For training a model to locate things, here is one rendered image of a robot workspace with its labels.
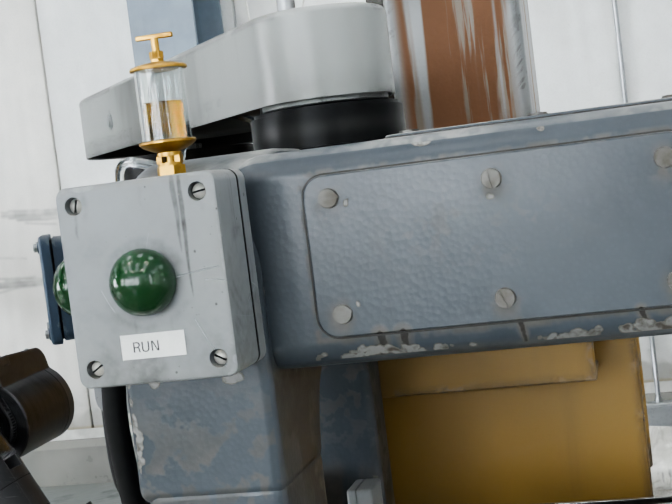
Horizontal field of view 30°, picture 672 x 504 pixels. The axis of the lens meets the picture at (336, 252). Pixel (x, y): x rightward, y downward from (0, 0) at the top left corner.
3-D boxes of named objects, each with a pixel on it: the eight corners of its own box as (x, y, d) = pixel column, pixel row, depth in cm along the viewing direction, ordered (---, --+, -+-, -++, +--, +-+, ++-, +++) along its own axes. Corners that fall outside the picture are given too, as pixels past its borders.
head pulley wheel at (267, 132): (235, 161, 70) (229, 117, 70) (278, 160, 79) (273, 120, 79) (392, 140, 68) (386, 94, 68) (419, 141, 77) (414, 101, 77)
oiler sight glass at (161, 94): (134, 143, 62) (125, 72, 62) (153, 143, 65) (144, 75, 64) (182, 136, 62) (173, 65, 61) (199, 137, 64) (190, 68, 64)
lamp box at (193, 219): (80, 390, 56) (53, 189, 56) (119, 372, 60) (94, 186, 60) (239, 375, 54) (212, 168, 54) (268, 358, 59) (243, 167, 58)
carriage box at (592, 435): (311, 596, 90) (255, 163, 89) (395, 477, 123) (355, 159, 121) (663, 580, 85) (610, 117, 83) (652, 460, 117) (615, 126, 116)
